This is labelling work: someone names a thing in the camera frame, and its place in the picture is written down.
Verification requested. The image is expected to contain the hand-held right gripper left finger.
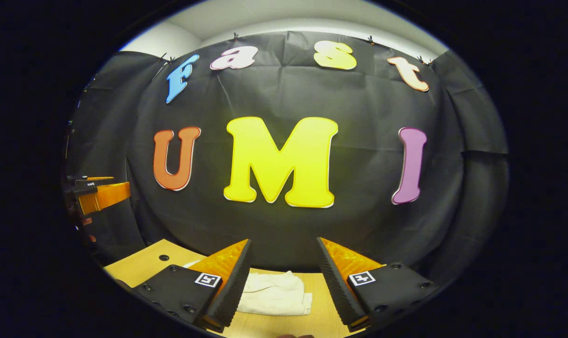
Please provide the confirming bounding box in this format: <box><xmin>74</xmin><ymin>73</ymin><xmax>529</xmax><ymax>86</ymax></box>
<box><xmin>132</xmin><ymin>238</ymin><xmax>254</xmax><ymax>334</ymax></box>

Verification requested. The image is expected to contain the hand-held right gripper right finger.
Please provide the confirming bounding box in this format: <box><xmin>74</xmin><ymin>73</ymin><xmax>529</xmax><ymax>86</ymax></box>
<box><xmin>316</xmin><ymin>236</ymin><xmax>440</xmax><ymax>331</ymax></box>

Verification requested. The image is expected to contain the cream white sweatshirt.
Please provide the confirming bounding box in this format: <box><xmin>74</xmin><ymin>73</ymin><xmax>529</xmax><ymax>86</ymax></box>
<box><xmin>183</xmin><ymin>260</ymin><xmax>313</xmax><ymax>316</ymax></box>

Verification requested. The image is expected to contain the black backdrop cloth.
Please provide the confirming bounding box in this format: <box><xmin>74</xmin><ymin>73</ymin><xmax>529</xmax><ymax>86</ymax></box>
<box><xmin>66</xmin><ymin>31</ymin><xmax>509</xmax><ymax>282</ymax></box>

